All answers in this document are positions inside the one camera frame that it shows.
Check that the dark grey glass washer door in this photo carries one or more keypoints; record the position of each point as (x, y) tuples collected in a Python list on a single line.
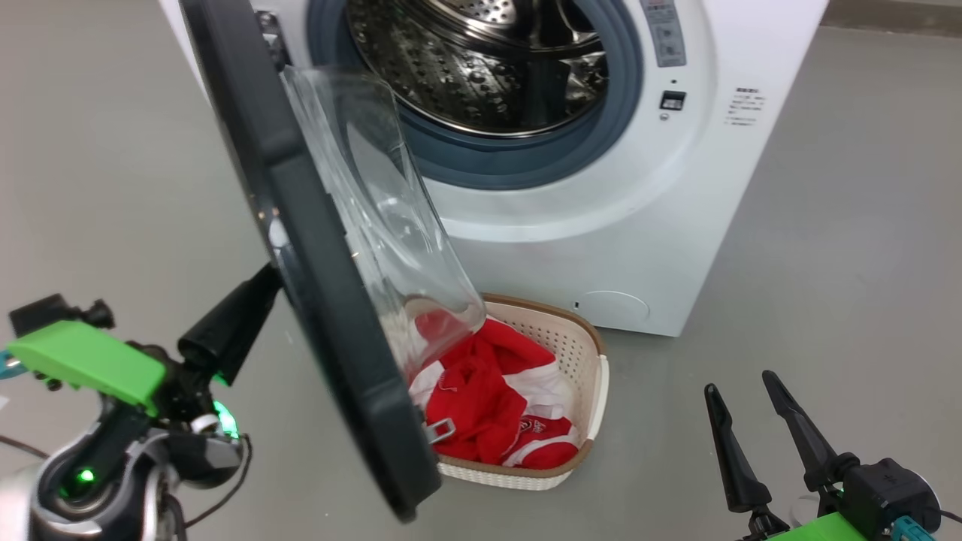
[(316, 263)]

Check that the cream perforated laundry basket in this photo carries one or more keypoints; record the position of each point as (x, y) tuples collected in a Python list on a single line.
[(579, 353)]

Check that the teal right camera connector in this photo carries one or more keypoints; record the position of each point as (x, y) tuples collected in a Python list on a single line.
[(913, 530)]

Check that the round filter cover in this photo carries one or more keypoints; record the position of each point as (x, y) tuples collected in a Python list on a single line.
[(616, 309)]

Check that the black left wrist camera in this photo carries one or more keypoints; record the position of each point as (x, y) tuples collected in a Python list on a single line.
[(52, 309)]

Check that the red shorts with white band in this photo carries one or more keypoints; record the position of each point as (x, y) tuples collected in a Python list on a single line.
[(481, 391)]

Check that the white front-load washing machine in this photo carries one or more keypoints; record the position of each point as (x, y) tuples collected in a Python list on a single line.
[(639, 225)]

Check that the teal left camera connector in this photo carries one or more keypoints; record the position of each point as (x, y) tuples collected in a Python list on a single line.
[(9, 364)]

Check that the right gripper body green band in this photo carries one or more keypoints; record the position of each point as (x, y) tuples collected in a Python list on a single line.
[(819, 530)]

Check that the red jersey with white logo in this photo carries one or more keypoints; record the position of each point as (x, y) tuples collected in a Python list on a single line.
[(541, 439)]

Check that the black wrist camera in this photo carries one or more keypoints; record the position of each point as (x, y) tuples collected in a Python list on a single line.
[(52, 309), (890, 488)]

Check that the teal camera connector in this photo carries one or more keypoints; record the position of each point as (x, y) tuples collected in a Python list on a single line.
[(913, 530), (9, 364)]

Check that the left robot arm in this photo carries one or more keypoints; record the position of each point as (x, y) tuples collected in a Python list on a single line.
[(98, 481)]

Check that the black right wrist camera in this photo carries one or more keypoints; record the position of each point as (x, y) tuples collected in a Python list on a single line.
[(890, 488)]

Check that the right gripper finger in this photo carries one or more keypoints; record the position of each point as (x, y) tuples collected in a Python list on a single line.
[(808, 439), (740, 466)]

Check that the grey warning sticker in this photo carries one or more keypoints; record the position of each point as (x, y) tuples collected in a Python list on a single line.
[(664, 34)]

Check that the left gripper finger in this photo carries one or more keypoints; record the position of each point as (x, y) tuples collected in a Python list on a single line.
[(233, 330)]

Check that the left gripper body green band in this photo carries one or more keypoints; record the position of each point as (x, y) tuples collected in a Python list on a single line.
[(90, 361)]

